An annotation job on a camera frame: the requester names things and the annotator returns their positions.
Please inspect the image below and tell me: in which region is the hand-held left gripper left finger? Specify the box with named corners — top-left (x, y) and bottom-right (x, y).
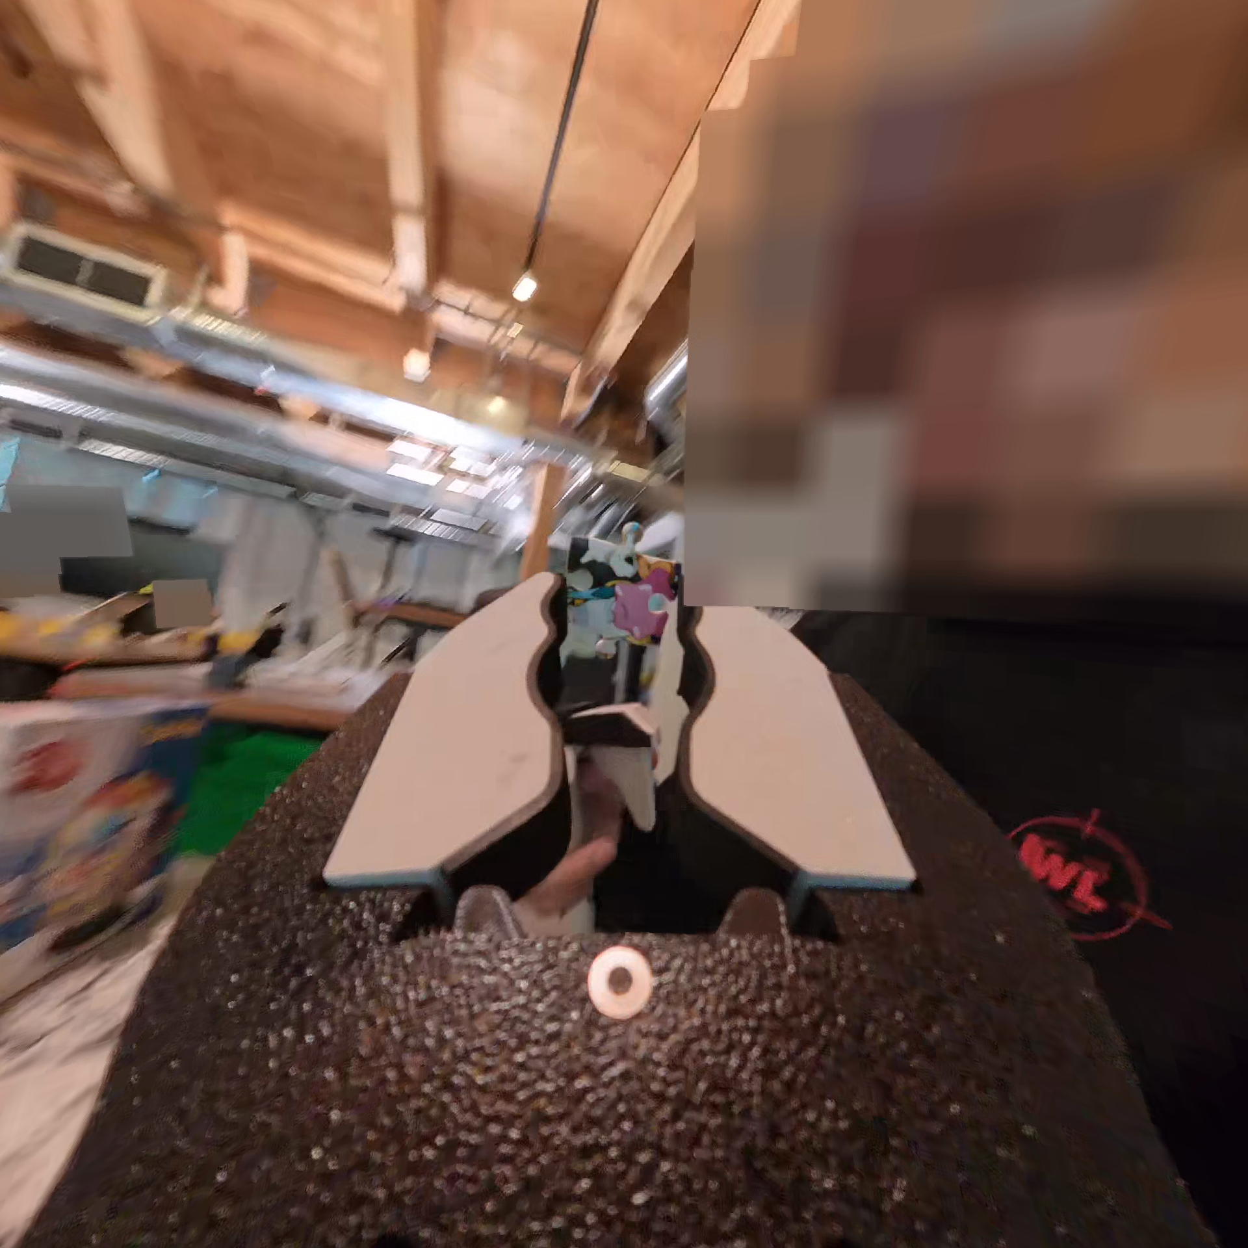
top-left (323, 573), bottom-right (574, 894)

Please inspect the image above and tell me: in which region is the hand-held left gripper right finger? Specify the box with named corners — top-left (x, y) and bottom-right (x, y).
top-left (678, 605), bottom-right (920, 895)

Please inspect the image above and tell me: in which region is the colourful assembled puzzle section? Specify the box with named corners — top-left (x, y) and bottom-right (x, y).
top-left (567, 522), bottom-right (684, 684)

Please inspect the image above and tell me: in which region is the ceiling air unit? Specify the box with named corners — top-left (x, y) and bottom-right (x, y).
top-left (0, 224), bottom-right (170, 329)

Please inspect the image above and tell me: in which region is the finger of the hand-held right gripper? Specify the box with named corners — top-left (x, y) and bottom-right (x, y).
top-left (620, 748), bottom-right (663, 833)
top-left (564, 700), bottom-right (665, 755)

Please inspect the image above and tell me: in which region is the blue puzzle ball box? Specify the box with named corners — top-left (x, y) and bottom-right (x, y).
top-left (0, 698), bottom-right (212, 953)

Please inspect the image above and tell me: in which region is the green plastic bin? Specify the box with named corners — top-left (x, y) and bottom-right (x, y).
top-left (179, 727), bottom-right (329, 862)

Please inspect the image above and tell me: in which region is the metal ceiling duct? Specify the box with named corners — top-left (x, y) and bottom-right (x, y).
top-left (0, 323), bottom-right (607, 470)

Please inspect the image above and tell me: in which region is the person's right hand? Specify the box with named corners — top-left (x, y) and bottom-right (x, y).
top-left (510, 751), bottom-right (626, 937)

